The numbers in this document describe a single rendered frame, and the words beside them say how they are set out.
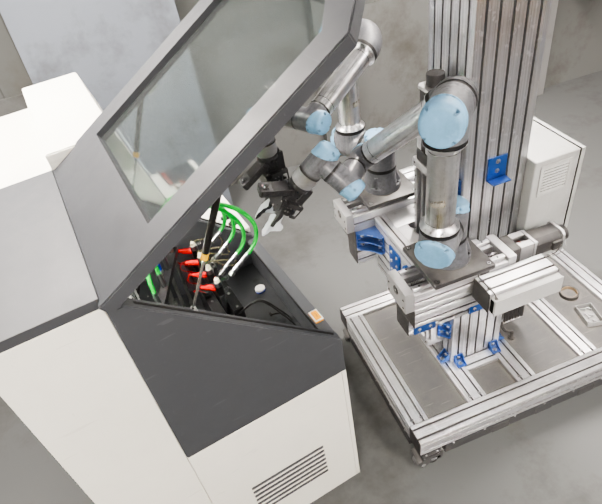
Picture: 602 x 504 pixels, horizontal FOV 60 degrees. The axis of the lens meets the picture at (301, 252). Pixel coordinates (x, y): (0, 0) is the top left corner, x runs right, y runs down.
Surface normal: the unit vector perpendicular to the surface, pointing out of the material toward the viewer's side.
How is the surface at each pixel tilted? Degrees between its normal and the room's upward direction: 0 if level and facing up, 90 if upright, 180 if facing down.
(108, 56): 82
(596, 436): 0
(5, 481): 0
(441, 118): 83
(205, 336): 90
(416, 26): 90
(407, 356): 0
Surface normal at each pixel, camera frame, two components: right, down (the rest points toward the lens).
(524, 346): -0.14, -0.75
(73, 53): 0.31, 0.47
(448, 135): -0.44, 0.53
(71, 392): 0.48, 0.51
